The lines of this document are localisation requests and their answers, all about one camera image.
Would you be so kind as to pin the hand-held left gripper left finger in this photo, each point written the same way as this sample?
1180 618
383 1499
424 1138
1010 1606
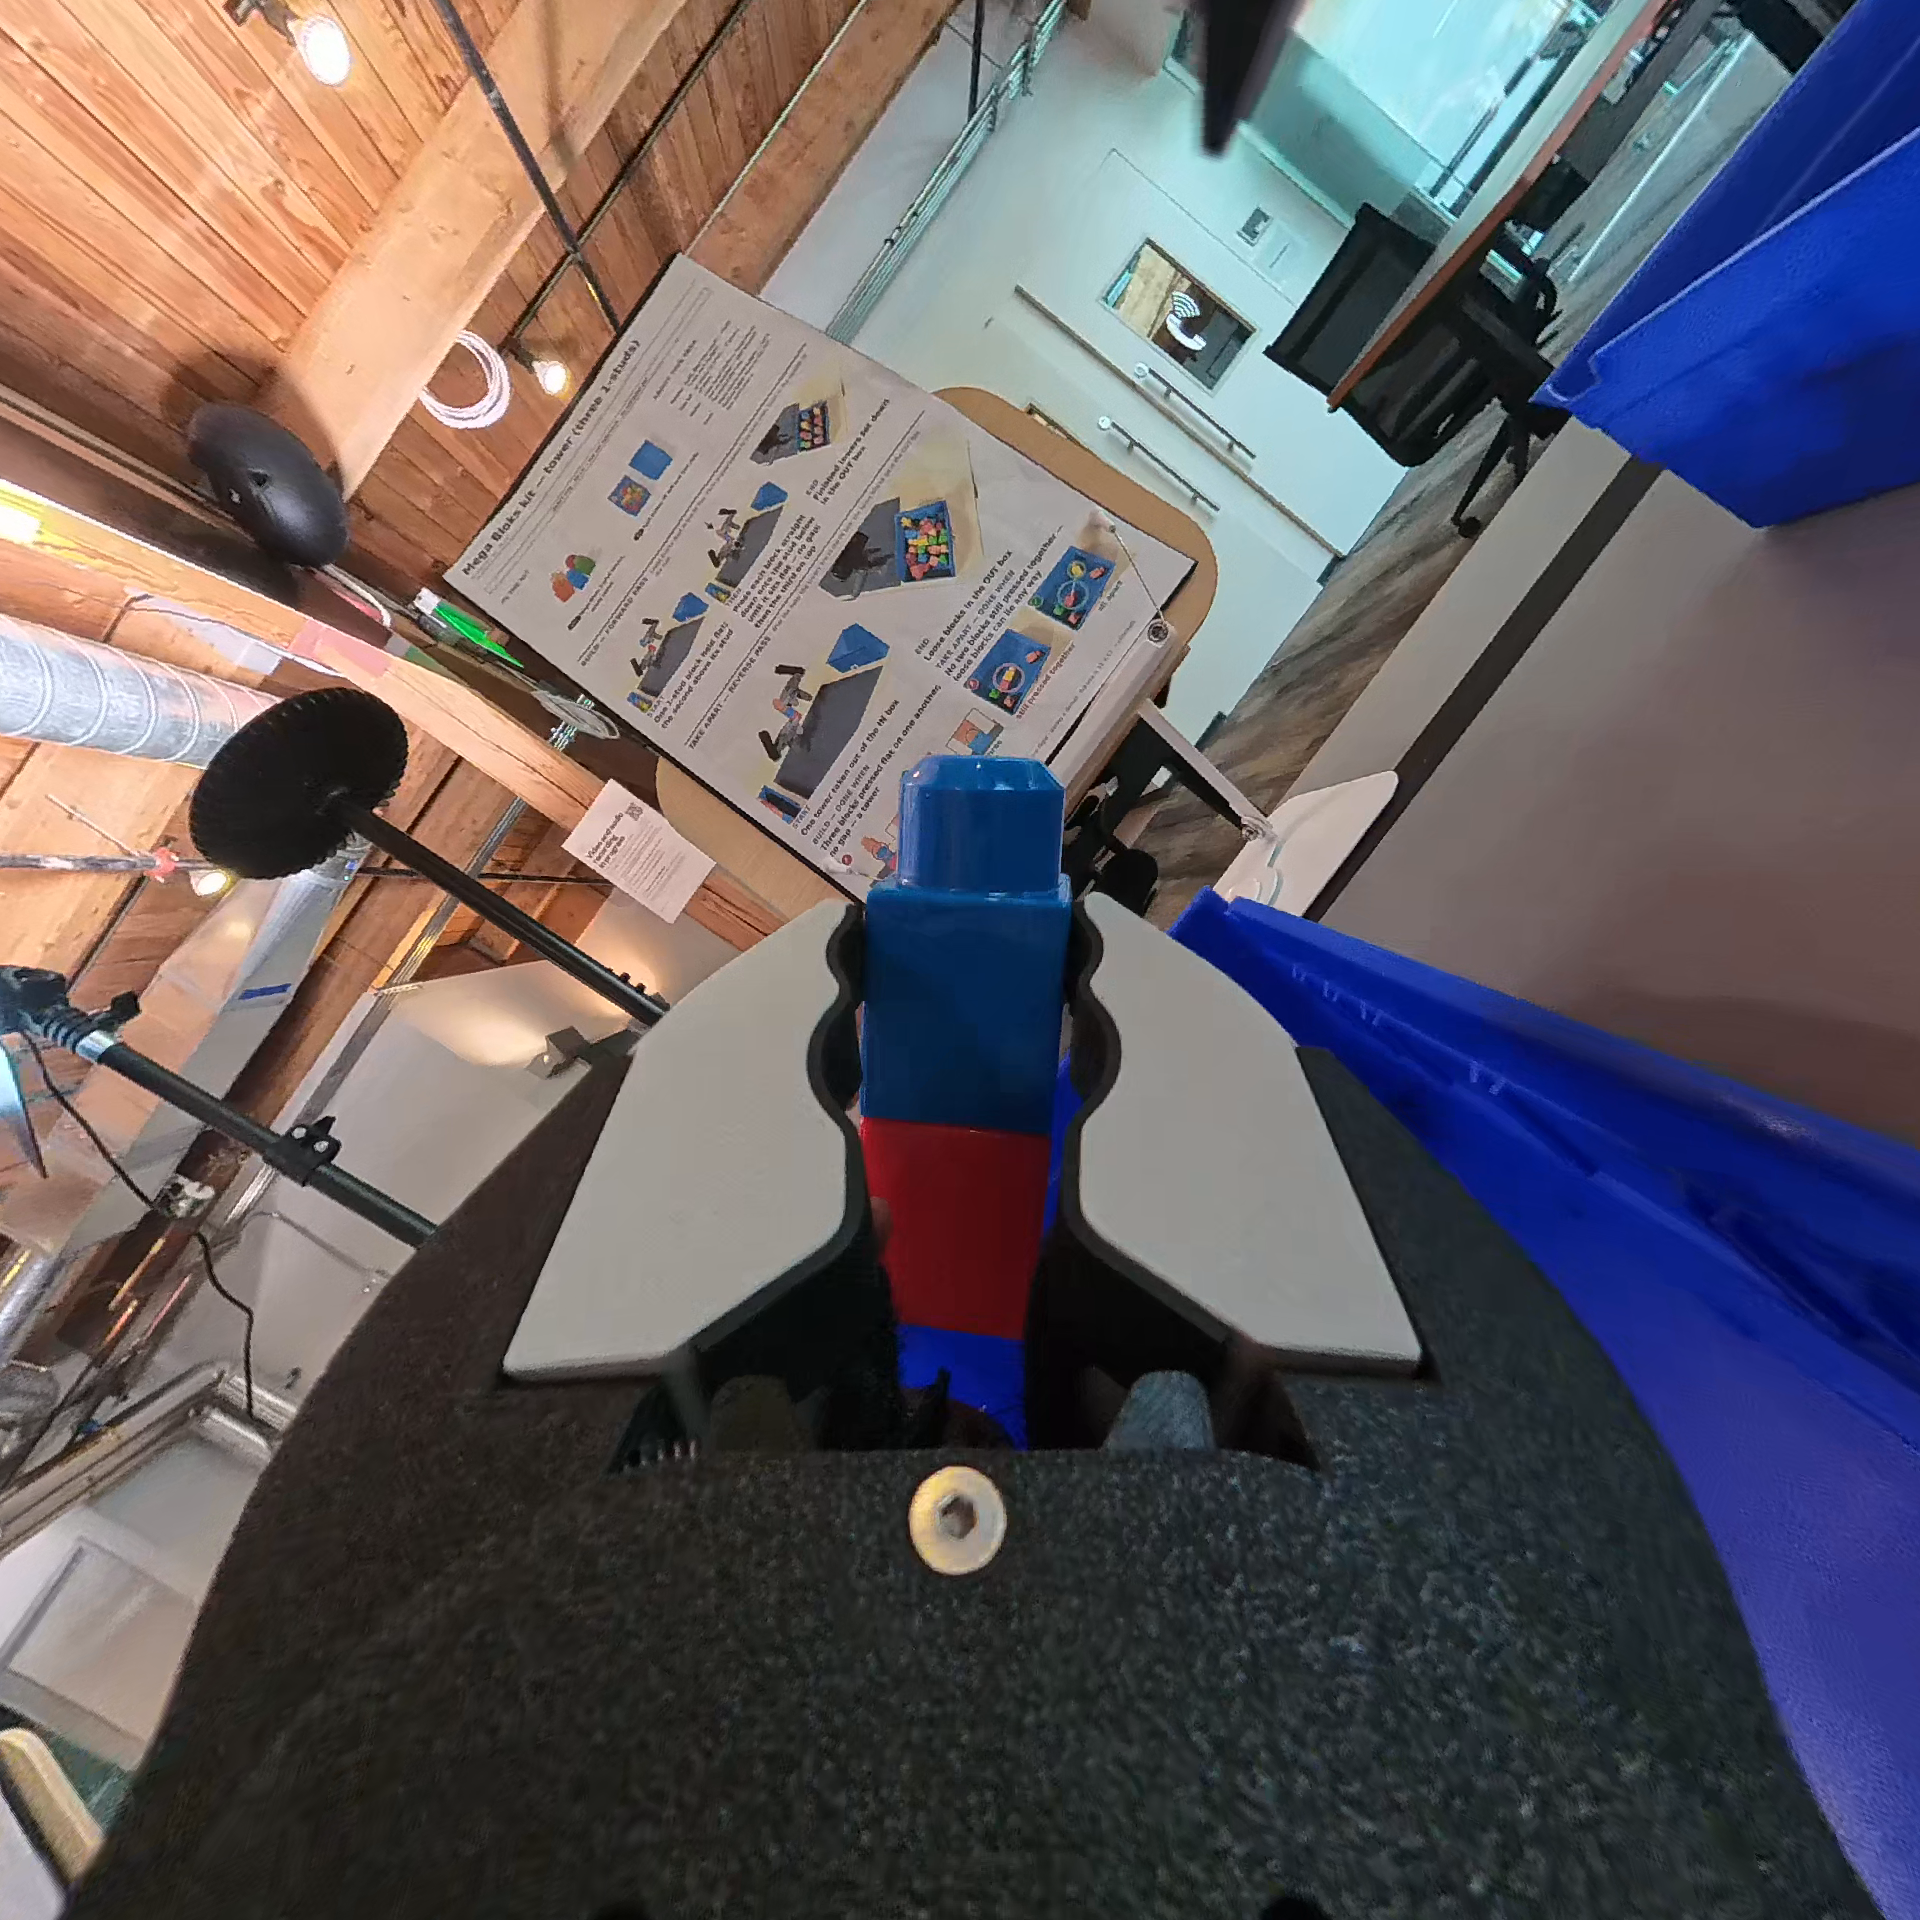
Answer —
705 1172

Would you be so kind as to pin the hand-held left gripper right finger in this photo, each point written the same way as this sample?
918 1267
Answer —
1214 1172

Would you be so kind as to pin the red mega block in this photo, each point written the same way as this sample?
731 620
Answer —
961 1230

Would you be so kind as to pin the blue mega block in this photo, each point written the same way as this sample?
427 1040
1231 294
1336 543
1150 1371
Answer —
975 1373
961 991

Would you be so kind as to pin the blue plastic bin with blocks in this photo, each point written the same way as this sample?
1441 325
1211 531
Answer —
1769 270

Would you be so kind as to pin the white paper sign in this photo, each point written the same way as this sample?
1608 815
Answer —
639 853

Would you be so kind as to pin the black stand pole with disc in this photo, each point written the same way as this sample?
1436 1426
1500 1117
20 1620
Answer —
300 787

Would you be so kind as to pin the printed instruction poster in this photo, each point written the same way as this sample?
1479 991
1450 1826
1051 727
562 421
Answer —
839 571

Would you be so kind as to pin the instruction sheet on stand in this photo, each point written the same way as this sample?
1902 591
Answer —
1049 438

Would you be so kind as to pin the black round ceiling fixture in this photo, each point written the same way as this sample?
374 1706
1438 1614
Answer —
270 487

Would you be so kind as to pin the ceiling spot lamp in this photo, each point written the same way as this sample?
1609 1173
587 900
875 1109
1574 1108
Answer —
320 50
546 375

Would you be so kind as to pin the black office chair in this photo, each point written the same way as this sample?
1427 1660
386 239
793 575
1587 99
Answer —
1380 323

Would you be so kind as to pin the wooden desk with black legs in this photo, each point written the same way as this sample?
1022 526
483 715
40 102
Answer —
1505 189

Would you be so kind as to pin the silver air duct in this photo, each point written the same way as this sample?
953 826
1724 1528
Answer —
105 692

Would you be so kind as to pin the black ceiling track rail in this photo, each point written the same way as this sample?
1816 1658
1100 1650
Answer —
523 150

